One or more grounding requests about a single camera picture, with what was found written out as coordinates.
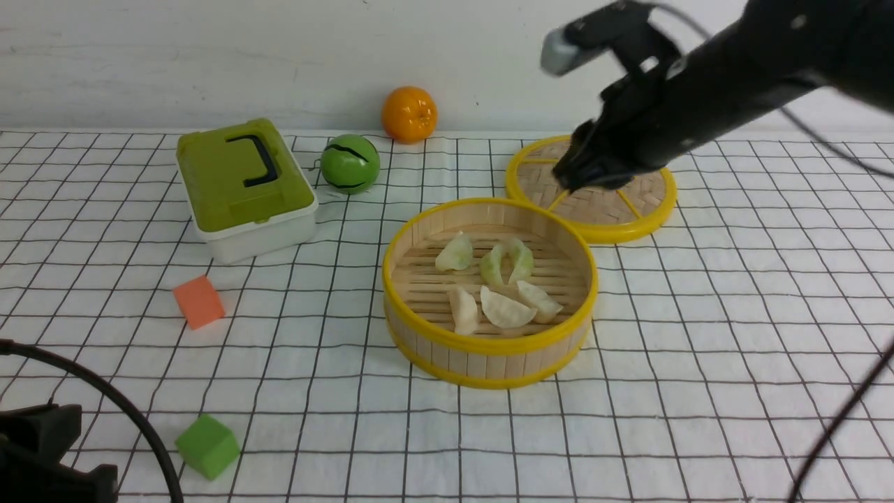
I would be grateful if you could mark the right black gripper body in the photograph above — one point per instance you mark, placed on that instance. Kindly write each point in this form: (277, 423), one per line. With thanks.
(756, 65)

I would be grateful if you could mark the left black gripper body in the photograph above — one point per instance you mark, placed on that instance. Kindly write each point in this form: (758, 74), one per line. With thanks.
(34, 442)

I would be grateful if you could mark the green dumpling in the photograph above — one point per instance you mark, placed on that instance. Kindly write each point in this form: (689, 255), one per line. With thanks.
(522, 260)
(490, 266)
(457, 255)

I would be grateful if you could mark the white dumpling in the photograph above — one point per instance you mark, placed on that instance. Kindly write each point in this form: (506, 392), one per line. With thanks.
(504, 312)
(464, 310)
(546, 307)

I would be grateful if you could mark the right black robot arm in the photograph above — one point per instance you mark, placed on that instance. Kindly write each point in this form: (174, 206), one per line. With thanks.
(860, 63)

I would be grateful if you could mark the yellow bamboo steamer lid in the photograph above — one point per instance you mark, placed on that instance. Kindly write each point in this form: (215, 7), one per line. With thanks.
(600, 216)

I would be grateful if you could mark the yellow bamboo steamer tray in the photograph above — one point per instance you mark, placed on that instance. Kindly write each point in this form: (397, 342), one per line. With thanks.
(416, 295)

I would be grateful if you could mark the green foam cube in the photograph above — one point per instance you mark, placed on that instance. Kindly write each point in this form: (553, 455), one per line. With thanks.
(208, 446)

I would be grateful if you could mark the orange foam cube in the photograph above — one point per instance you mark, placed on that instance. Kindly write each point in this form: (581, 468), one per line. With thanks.
(199, 302)

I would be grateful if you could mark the green lidded white box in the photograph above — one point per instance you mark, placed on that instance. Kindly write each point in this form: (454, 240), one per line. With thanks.
(248, 195)

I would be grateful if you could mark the orange toy fruit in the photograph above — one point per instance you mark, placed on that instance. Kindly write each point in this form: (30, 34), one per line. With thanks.
(409, 115)

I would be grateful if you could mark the green toy watermelon ball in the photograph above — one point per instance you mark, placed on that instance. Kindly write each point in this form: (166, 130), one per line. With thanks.
(350, 163)

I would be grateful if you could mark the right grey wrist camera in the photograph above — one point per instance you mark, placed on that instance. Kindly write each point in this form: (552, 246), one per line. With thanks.
(622, 28)

